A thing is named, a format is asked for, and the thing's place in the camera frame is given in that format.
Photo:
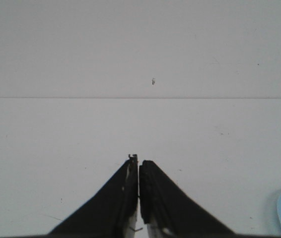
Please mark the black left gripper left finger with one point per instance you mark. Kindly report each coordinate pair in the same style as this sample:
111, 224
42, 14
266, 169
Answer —
112, 210

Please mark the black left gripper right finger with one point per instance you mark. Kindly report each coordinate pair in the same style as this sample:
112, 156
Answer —
167, 210

